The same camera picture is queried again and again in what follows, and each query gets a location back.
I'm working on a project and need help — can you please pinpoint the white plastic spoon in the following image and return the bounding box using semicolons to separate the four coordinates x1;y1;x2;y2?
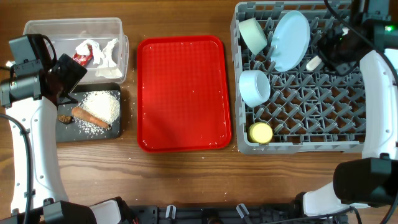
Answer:
305;56;322;71

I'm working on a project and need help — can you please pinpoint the red ketchup packet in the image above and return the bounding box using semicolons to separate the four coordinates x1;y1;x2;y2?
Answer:
73;45;93;67

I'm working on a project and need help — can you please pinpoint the orange carrot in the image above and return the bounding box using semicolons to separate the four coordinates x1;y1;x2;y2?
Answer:
72;107;110;129

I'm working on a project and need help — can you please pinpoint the brown mushroom piece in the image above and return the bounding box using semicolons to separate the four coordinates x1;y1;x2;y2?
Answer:
57;115;73;124

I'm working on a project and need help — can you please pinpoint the light blue plate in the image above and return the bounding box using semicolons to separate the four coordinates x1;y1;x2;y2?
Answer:
271;11;310;72

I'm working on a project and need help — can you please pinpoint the white napkin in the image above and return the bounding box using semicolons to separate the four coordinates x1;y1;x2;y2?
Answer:
75;38;123;79

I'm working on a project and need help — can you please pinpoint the white rice pile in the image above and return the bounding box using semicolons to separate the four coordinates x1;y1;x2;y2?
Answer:
76;90;121;138

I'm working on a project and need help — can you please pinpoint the green bowl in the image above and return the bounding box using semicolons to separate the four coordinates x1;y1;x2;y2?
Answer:
238;18;267;55

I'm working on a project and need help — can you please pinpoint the light blue bowl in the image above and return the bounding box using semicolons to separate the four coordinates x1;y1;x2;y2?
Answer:
238;70;271;108

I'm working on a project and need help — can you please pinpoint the yellow cup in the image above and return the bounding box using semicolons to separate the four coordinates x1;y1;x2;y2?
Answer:
248;122;274;144

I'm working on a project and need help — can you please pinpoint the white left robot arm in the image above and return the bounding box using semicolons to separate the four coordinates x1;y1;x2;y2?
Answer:
1;34;137;223

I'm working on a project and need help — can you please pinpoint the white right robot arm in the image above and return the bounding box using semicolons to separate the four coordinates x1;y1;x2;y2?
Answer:
295;1;397;223

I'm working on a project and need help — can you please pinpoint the black waste tray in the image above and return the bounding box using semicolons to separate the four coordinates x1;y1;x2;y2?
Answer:
56;83;121;142

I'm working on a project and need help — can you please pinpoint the grey dishwasher rack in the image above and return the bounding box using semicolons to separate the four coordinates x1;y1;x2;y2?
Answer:
230;1;366;154

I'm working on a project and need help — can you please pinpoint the clear plastic bin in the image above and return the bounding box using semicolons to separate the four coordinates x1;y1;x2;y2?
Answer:
23;17;129;85

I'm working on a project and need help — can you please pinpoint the red serving tray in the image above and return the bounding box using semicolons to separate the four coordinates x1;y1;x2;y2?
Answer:
136;35;232;153

